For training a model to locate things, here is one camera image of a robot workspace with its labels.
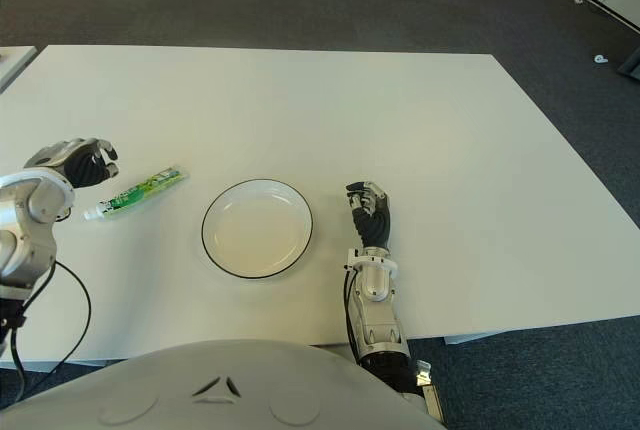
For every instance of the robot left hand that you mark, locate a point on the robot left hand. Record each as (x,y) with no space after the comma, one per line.
(82,167)

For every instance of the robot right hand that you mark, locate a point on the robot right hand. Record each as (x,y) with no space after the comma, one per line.
(375,222)

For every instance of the green toothpaste tube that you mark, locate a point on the green toothpaste tube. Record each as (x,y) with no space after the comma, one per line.
(135,192)

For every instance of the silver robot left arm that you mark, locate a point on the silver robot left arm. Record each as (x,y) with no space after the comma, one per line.
(30,200)

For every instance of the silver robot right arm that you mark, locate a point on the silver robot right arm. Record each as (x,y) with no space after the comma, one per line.
(375,300)

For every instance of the white plate with black rim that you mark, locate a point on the white plate with black rim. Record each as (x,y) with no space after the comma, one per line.
(255,235)

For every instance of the white side table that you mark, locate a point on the white side table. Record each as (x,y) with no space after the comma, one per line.
(12,67)

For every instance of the grey robot torso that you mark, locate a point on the grey robot torso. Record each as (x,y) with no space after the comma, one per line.
(225,390)

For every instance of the dark grey floor object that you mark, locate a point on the dark grey floor object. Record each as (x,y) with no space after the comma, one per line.
(632,62)

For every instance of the white table frame bar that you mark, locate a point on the white table frame bar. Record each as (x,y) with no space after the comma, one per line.
(465,336)

